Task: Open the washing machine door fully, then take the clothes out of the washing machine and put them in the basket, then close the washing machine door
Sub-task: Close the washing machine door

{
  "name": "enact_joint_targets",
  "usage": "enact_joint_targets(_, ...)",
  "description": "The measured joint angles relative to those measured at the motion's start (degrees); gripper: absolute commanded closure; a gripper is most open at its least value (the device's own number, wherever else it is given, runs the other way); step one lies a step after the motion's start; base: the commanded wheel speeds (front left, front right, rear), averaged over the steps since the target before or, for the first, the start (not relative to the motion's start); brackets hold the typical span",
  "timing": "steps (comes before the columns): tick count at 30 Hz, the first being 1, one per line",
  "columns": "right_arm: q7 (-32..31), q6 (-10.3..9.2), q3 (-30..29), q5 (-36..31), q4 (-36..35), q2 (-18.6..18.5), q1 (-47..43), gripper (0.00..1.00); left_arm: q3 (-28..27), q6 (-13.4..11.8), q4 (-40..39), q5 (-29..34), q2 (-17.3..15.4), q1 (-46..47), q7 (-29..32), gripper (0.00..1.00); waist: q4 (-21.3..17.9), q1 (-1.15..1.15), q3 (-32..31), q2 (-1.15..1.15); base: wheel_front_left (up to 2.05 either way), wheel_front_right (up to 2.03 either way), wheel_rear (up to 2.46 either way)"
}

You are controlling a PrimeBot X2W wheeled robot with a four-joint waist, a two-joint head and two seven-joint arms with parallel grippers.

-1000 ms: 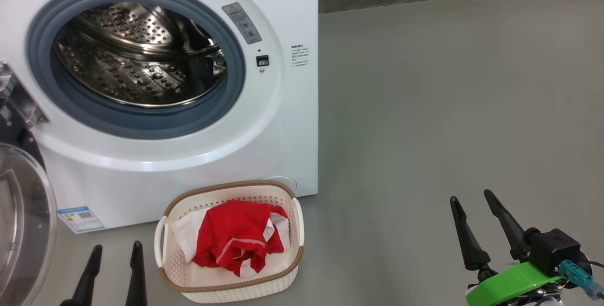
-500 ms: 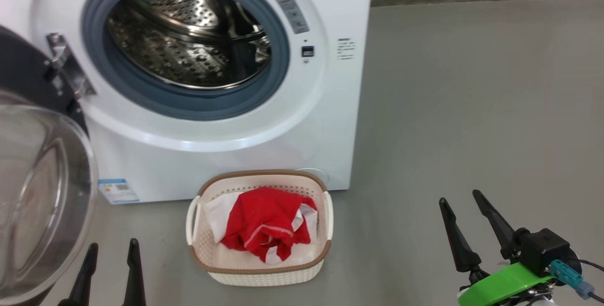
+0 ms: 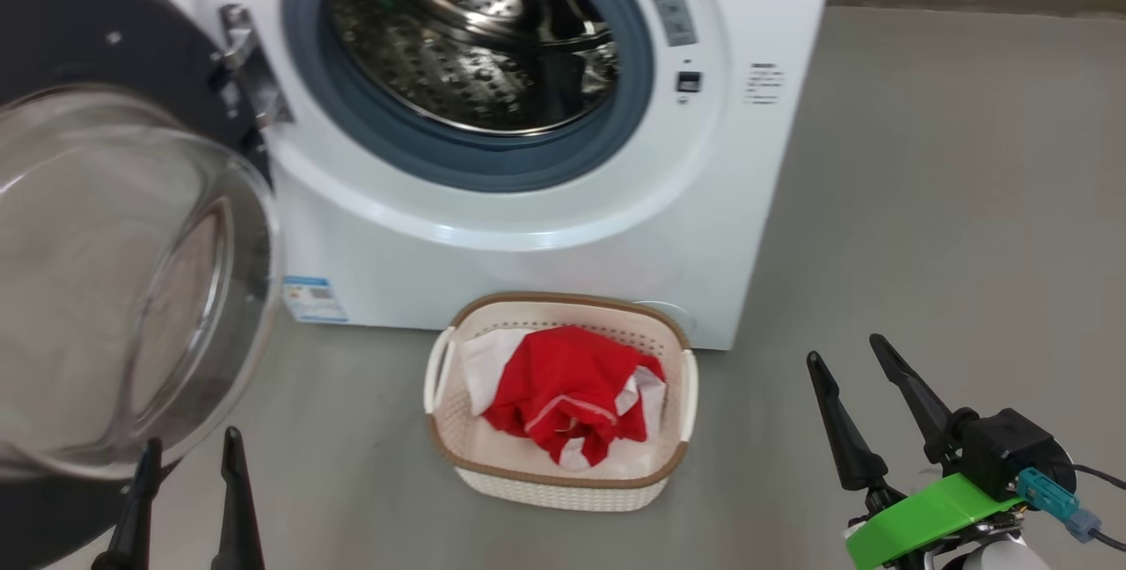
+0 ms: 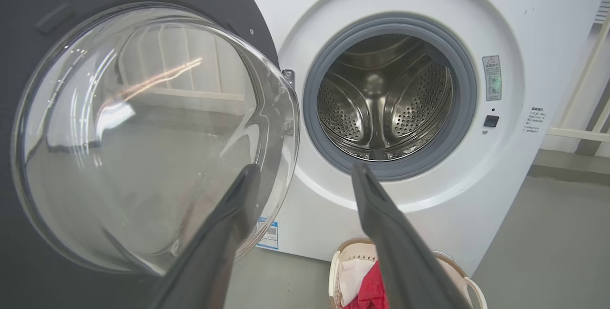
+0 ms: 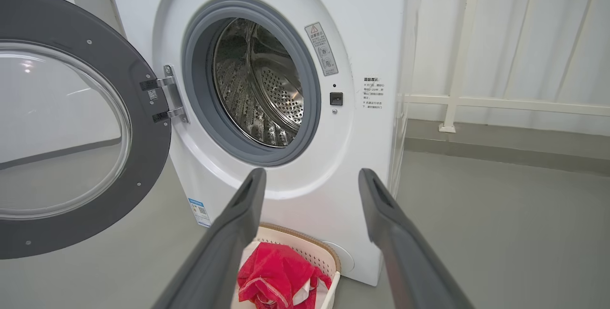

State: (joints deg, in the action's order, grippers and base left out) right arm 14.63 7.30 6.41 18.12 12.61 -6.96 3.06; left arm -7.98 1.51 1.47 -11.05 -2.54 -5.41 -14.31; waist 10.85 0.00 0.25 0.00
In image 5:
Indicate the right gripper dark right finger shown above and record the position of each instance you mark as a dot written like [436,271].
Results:
[405,261]

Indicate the perforated steel washer drum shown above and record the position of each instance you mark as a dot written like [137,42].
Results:
[267,89]

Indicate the round white filter cover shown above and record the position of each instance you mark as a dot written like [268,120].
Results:
[345,256]

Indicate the printed instruction text label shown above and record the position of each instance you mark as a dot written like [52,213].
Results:
[373,93]

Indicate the red and white garment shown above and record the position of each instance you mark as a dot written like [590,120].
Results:
[271,271]

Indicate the white metal railing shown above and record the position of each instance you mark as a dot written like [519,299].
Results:
[460,61]

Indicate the blue energy label sticker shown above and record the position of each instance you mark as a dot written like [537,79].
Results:
[199,212]

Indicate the grey rubber door gasket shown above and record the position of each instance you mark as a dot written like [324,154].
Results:
[195,89]

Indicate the black door latch socket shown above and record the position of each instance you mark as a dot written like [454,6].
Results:
[336,98]

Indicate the grey warning sticker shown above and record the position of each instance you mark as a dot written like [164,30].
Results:
[321,49]

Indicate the round black glass washer door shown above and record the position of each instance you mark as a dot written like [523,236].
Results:
[147,156]

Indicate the metal washer door hinge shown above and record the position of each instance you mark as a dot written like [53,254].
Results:
[172,94]

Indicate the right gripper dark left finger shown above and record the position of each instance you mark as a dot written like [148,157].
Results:
[224,261]

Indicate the cream basket with brown rim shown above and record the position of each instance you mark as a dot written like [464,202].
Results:
[310,252]

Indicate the white front-load washing machine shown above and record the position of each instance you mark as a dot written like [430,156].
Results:
[371,37]

